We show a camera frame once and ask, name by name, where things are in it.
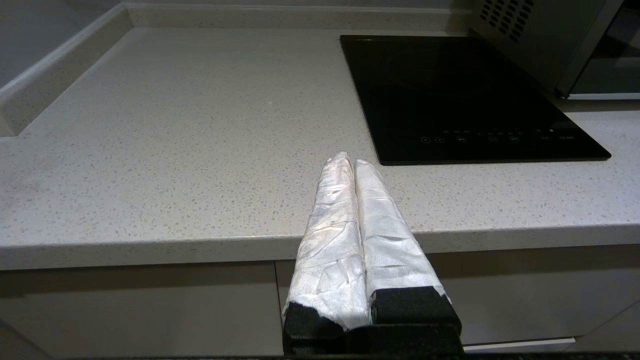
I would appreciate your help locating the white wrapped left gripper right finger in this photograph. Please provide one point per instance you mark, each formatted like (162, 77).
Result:
(390, 245)

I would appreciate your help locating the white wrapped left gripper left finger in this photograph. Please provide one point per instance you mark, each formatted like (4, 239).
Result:
(330, 250)

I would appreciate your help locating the silver microwave oven body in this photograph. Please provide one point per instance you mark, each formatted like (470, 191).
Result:
(540, 35)

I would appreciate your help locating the grey cabinet drawer front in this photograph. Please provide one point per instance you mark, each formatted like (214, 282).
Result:
(140, 315)
(525, 295)

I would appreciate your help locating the black induction cooktop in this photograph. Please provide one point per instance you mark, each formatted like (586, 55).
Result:
(460, 100)

